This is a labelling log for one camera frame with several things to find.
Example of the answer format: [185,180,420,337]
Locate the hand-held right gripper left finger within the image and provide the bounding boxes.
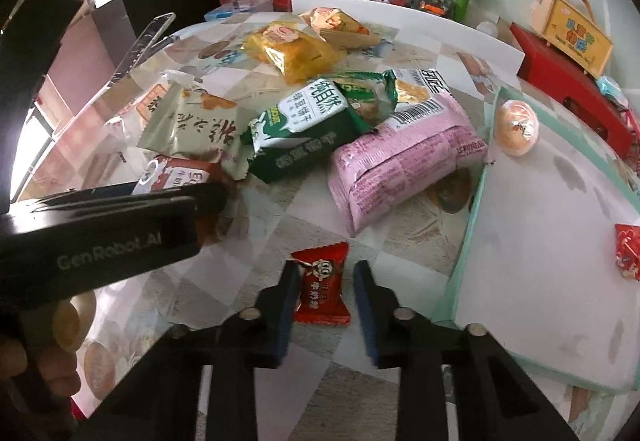
[75,261,303,441]

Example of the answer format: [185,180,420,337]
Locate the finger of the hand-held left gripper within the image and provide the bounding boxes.
[35,181,231,222]

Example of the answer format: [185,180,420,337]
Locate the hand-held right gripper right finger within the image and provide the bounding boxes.
[352,261,581,441]

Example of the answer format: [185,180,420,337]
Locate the red-brown snack packet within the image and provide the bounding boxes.
[131,156,238,247]

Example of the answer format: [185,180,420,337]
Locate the beige snack packet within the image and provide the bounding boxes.
[137,70,251,181]

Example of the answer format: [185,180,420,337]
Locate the dark green snack packet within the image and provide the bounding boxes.
[240,77,373,184]

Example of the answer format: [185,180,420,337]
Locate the pink snack packet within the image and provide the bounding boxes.
[327,94,490,238]

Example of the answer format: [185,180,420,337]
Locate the white tray with mint rim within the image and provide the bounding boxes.
[431,86,640,394]

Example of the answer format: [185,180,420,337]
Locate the person's left hand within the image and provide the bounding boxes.
[39,346,81,414]

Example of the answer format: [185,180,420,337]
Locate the yellow snack packet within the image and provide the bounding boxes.
[242,20,346,84]

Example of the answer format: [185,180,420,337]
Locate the clear acrylic organizer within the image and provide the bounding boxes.
[50,0,181,192]

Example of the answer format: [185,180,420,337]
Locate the light green bread packet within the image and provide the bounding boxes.
[332,71,398,127]

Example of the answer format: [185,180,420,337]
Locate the blue tissue packet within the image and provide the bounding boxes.
[204,4,251,22]

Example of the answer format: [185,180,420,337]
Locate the orange snack packet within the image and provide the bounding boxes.
[306,7,383,52]

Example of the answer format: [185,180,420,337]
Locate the green white cracker packet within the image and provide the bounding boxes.
[385,68,451,114]

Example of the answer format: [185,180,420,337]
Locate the round orange pastry packet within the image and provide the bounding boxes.
[492,98,541,157]

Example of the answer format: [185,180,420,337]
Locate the small red candy packet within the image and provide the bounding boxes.
[614,222,640,281]

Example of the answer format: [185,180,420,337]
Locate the colourful snack pack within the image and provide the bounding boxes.
[417,0,457,19]

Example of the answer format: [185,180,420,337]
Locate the red gift box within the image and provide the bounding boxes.
[510,21,636,159]

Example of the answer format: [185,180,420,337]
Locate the light blue packet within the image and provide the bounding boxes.
[595,75,632,112]

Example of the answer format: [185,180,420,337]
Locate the yellow carry box with handle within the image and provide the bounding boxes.
[530,0,615,79]

